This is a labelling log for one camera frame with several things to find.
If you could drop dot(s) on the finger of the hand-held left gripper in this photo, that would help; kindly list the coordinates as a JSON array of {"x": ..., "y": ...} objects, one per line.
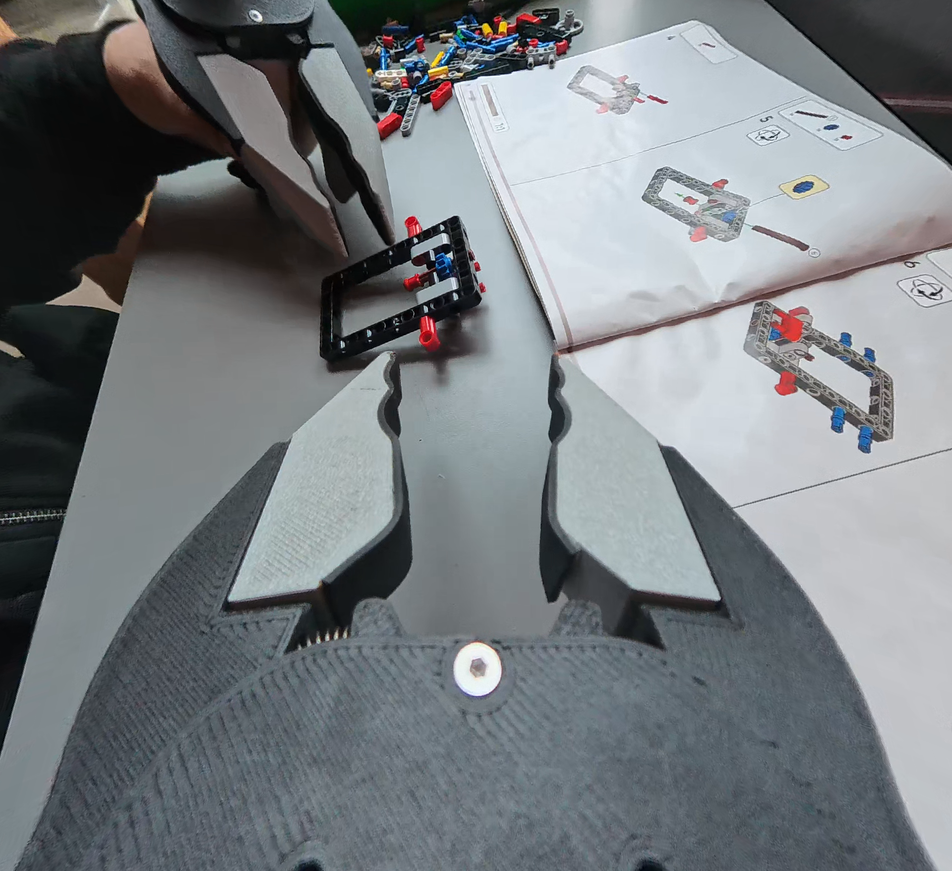
[
  {"x": 260, "y": 127},
  {"x": 346, "y": 105}
]

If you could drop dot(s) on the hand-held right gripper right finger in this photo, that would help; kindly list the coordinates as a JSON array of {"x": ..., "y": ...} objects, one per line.
[{"x": 632, "y": 514}]

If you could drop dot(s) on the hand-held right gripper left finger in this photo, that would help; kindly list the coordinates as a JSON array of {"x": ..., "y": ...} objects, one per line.
[{"x": 327, "y": 499}]

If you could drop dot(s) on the black lego frame assembly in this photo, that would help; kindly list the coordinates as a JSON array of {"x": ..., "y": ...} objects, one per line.
[{"x": 331, "y": 321}]

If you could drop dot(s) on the small red lego bush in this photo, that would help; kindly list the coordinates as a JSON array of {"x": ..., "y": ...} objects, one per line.
[{"x": 415, "y": 282}]

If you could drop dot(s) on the person's left forearm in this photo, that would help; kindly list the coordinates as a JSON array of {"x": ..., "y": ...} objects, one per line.
[{"x": 59, "y": 157}]

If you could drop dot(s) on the pile of loose lego pieces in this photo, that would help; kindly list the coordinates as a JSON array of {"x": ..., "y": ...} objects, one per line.
[{"x": 476, "y": 45}]

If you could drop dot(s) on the lego instruction booklet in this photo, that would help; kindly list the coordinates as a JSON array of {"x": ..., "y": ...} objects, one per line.
[{"x": 632, "y": 142}]

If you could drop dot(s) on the black lego car box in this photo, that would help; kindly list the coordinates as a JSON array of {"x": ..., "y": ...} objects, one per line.
[{"x": 855, "y": 16}]

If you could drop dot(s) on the person's left hand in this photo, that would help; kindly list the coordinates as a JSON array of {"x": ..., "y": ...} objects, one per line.
[{"x": 163, "y": 98}]

